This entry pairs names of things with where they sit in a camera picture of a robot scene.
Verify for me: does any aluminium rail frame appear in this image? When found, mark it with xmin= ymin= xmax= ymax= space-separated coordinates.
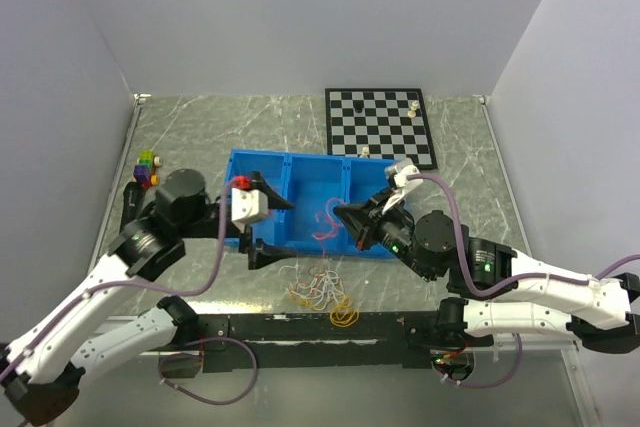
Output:
xmin=44 ymin=316 xmax=579 ymax=359

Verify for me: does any blue three-compartment plastic bin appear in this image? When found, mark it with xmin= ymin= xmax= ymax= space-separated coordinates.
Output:
xmin=225 ymin=149 xmax=392 ymax=259

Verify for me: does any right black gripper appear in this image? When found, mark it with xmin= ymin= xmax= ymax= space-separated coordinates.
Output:
xmin=333 ymin=185 xmax=438 ymax=281

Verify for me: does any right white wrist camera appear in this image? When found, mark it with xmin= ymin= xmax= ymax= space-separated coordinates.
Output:
xmin=383 ymin=158 xmax=422 ymax=213

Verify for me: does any white cable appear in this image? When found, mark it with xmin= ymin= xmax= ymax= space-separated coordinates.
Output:
xmin=277 ymin=259 xmax=347 ymax=309

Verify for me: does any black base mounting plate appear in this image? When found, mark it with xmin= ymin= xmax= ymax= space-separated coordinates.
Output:
xmin=136 ymin=311 xmax=495 ymax=374

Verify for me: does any white chess piece far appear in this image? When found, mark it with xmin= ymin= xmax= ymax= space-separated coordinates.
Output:
xmin=407 ymin=100 xmax=420 ymax=118

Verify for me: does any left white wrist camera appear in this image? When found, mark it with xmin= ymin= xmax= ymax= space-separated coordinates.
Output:
xmin=231 ymin=188 xmax=269 ymax=228

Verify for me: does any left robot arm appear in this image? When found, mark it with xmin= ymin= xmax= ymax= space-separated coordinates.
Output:
xmin=1 ymin=169 xmax=294 ymax=426

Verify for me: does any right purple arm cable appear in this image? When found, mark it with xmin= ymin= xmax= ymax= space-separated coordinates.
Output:
xmin=404 ymin=172 xmax=640 ymax=390

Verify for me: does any yellow cable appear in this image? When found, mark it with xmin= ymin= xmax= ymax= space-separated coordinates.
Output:
xmin=294 ymin=291 xmax=362 ymax=327

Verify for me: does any black and white chessboard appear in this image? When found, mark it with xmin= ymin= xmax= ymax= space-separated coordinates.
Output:
xmin=324 ymin=88 xmax=438 ymax=170

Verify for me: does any colourful toy block car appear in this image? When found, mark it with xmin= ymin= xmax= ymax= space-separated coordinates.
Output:
xmin=133 ymin=150 xmax=162 ymax=191

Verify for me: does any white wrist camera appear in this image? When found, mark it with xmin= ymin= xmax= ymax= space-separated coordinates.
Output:
xmin=383 ymin=158 xmax=422 ymax=213
xmin=231 ymin=188 xmax=269 ymax=228

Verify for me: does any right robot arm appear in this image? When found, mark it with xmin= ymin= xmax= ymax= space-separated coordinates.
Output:
xmin=333 ymin=189 xmax=639 ymax=354

